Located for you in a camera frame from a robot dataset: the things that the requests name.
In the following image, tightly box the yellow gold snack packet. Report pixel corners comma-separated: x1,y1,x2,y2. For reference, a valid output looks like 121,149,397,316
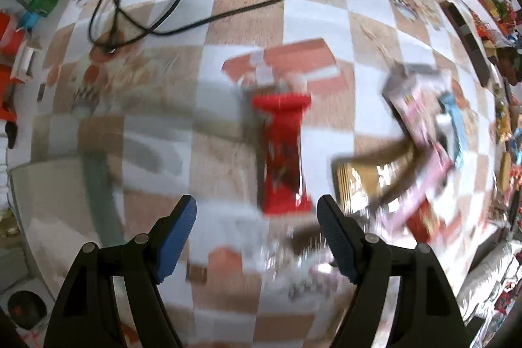
332,138,419,215

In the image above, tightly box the red patterned candy packet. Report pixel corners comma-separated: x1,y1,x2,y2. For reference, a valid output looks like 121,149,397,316
406,199,446,244

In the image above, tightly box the pink foil snack packet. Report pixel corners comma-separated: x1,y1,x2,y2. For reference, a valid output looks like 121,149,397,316
375,142,453,232

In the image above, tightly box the red candy wrapper snack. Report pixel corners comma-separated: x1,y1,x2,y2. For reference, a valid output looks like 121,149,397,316
252,93,312,216

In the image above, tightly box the light blue snack packet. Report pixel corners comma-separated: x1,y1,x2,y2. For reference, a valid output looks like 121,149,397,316
439,92,469,170

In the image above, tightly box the grey green storage tray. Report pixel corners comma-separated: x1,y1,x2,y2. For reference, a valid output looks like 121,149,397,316
10,154,125,247

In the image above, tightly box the white floral cushion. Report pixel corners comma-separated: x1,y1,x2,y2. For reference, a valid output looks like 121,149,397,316
456,239,521,321

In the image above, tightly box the pink floral long packet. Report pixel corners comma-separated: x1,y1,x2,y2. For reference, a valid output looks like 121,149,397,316
382,63,452,146

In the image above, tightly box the black remote control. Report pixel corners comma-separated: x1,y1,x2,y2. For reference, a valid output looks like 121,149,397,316
440,1,491,87

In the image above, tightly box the red plastic stool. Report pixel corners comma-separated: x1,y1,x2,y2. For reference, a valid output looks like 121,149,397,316
1,11,27,123

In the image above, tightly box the green plastic toy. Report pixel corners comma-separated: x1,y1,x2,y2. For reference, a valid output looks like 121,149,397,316
26,0,59,17

